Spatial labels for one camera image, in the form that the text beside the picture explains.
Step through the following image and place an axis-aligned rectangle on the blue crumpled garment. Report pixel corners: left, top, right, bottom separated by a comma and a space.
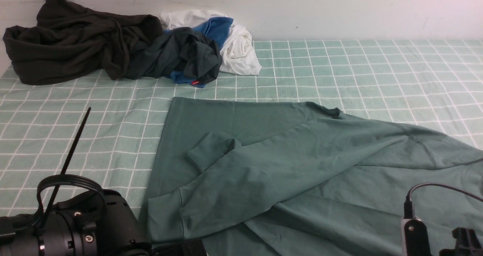
169, 17, 234, 88

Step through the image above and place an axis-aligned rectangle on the dark teal crumpled garment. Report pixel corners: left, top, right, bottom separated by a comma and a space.
123, 27, 222, 84

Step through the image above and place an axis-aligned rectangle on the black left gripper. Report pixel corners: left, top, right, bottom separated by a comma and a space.
53, 190, 207, 256

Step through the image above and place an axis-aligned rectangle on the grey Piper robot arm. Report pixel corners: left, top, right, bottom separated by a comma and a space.
1, 183, 482, 256

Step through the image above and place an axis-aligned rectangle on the right wrist camera with cable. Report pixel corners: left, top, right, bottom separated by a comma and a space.
400, 182, 483, 256

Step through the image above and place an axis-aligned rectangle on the white crumpled garment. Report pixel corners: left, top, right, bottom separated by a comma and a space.
159, 10, 261, 75

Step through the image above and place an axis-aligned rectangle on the green checkered tablecloth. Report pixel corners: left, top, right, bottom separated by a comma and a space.
0, 40, 483, 256

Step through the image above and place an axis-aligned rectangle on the dark olive crumpled garment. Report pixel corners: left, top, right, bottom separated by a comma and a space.
2, 0, 163, 86

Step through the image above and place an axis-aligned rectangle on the black zip tie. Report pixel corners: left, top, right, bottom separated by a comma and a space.
43, 107, 91, 221

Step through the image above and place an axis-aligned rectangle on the green long-sleeved shirt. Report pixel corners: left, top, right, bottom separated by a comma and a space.
140, 97, 482, 256

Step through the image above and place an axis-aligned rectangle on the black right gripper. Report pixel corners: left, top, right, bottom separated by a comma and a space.
440, 227, 483, 256

